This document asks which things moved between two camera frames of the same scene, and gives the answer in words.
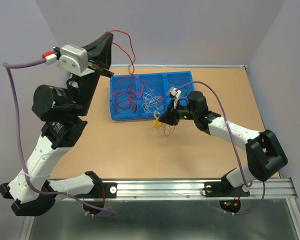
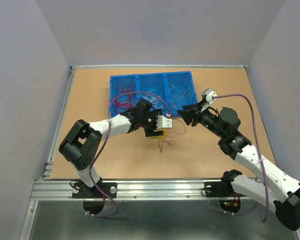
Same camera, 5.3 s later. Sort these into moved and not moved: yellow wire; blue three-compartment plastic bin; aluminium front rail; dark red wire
Moved: dark red wire; yellow wire
Not moved: aluminium front rail; blue three-compartment plastic bin
